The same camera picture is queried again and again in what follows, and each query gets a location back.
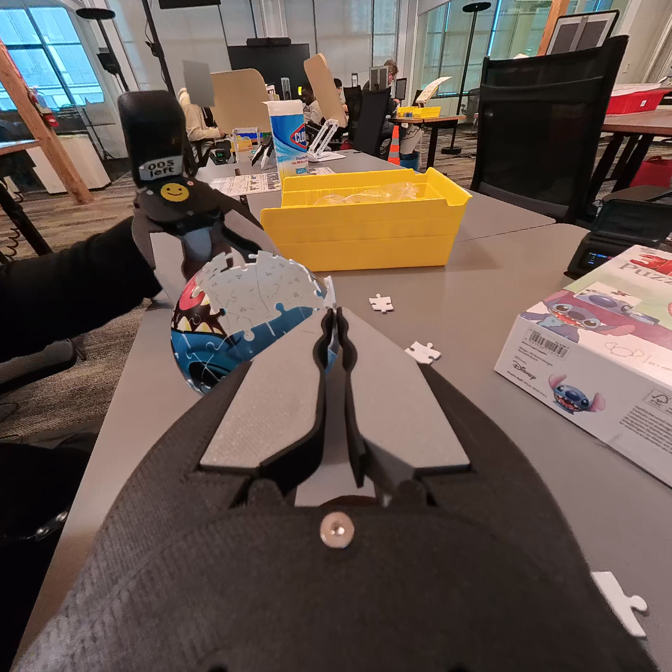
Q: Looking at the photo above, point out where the tan curved panel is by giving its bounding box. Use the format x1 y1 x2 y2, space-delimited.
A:
303 54 348 128
209 69 271 134

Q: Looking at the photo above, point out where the black office chair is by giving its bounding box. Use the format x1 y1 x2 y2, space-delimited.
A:
346 86 393 156

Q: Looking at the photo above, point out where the wooden edged table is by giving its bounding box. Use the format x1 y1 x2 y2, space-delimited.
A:
388 113 468 170

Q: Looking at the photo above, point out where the white folding stand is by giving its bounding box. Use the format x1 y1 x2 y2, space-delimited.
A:
307 119 347 162

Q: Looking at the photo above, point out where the framed board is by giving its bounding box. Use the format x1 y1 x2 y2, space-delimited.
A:
546 9 620 56

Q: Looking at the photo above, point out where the black wall monitor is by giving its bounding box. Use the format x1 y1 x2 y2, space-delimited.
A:
227 43 312 87

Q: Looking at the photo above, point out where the red bag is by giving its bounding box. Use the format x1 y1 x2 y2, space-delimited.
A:
630 156 672 190

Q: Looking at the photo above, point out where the printed paper sheet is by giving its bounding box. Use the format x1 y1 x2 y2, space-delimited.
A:
210 174 282 196

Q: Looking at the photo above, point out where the person's left forearm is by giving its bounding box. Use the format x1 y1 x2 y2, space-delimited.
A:
0 215 163 364

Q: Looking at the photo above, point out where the black device with small screen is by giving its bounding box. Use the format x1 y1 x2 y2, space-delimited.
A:
564 198 672 280

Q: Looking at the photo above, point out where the white cabinet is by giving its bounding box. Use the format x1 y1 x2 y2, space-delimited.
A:
26 134 112 195

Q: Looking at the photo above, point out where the yellow plastic bin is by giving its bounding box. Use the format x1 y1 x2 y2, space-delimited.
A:
261 167 472 272

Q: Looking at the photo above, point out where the brown wooden table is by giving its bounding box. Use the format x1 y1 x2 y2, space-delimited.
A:
598 107 672 208

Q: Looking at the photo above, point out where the white blue wipes canister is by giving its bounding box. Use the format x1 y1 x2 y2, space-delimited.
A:
262 100 310 183

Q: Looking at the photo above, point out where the black mesh chair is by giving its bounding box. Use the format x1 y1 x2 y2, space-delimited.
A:
470 36 631 224

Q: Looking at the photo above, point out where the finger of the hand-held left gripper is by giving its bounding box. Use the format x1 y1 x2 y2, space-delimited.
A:
210 226 261 262
149 231 187 302

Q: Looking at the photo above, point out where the cartoon printed puzzle box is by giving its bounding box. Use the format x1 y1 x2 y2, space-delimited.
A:
495 244 672 490

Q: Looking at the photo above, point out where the black floor lamp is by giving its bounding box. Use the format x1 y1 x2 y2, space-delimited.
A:
441 1 492 155
76 7 130 92

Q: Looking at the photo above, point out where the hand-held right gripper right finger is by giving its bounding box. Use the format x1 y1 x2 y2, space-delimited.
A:
337 307 471 506

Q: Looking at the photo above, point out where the red plastic bin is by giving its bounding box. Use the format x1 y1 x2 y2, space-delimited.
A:
606 86 672 115

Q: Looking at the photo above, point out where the blue puzzle ball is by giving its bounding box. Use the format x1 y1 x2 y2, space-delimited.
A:
170 251 340 396

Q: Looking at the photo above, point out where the black tripod pole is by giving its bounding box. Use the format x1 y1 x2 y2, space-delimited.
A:
141 0 176 98

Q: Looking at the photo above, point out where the wooden post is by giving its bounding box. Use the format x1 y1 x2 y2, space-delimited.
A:
0 44 94 207

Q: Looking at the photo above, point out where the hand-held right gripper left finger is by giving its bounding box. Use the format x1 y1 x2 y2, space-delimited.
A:
199 309 339 497

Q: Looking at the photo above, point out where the clear plastic bag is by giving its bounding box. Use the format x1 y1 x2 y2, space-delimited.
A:
315 181 421 207

